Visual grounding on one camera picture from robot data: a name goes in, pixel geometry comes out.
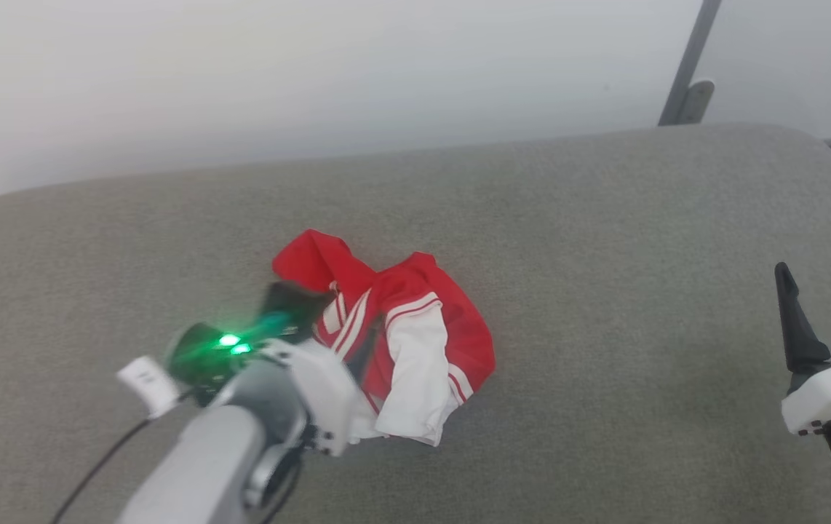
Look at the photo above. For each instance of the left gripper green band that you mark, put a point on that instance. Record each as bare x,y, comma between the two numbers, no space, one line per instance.
324,386

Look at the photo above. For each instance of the red and white garment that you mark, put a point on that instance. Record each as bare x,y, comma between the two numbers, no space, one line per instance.
463,327

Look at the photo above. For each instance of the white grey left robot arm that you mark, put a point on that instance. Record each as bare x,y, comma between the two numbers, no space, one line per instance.
197,466

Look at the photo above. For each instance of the grey fabric sofa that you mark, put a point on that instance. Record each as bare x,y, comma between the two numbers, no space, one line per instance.
605,255

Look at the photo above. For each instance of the grey metal pole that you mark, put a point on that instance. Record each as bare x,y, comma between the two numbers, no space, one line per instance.
692,44

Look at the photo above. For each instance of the grey pole bracket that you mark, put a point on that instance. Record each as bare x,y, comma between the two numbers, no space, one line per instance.
696,102

